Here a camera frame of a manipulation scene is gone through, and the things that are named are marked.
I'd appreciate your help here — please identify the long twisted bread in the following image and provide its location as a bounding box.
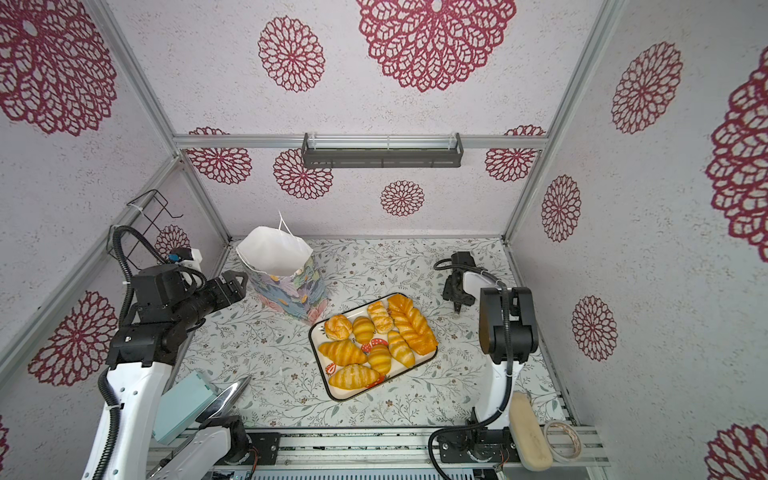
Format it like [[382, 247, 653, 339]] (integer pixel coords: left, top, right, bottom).
[[387, 294, 438, 356]]

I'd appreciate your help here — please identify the floral paper bag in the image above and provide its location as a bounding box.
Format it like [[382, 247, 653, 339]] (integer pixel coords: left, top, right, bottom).
[[235, 218, 329, 325]]

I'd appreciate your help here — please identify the small twisted bread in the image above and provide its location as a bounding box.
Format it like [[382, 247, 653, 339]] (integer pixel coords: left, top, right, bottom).
[[367, 300, 394, 334]]

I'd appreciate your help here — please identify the striped long roll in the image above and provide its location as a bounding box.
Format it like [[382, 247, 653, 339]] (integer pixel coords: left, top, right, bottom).
[[388, 331, 416, 368]]

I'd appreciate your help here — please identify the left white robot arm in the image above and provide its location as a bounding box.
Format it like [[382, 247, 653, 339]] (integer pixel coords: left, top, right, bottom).
[[83, 264, 248, 479]]

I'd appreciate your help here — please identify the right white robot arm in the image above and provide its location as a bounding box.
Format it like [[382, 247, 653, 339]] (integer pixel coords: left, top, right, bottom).
[[430, 251, 539, 464]]

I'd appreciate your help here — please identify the small oval bread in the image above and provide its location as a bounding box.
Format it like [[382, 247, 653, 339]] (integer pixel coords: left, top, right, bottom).
[[353, 316, 376, 345]]

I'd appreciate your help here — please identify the striped oval bread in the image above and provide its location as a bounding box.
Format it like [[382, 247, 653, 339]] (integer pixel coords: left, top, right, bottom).
[[368, 344, 392, 376]]

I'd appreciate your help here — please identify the round bun bread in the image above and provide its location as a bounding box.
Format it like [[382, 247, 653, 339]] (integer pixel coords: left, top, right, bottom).
[[324, 315, 353, 341]]

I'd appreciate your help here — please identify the strawberry pattern tray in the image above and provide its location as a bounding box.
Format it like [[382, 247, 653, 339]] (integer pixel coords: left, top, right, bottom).
[[308, 293, 438, 402]]

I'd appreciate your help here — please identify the upper croissant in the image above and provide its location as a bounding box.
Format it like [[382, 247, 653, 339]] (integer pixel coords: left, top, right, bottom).
[[317, 340, 367, 367]]

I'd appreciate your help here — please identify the croissant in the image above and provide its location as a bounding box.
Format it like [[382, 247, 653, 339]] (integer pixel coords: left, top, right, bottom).
[[317, 340, 367, 367], [328, 364, 380, 390]]

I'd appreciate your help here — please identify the teal sponge block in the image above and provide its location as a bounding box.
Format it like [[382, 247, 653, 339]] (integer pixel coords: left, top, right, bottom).
[[153, 371, 218, 445]]

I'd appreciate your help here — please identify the lower croissant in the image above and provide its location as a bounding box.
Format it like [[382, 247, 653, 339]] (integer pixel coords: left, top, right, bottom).
[[328, 364, 380, 390]]

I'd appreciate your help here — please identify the tape roll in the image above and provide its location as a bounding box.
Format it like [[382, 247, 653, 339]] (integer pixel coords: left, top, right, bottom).
[[543, 420, 584, 463]]

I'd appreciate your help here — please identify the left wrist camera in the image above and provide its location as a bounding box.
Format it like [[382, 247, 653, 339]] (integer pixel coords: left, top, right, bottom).
[[167, 247, 205, 286]]

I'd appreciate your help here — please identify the black wire rack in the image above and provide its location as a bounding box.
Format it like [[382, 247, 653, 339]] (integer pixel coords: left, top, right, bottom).
[[105, 189, 183, 257]]

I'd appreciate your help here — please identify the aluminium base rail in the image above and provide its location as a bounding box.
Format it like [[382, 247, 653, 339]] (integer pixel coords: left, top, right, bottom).
[[146, 425, 610, 480]]

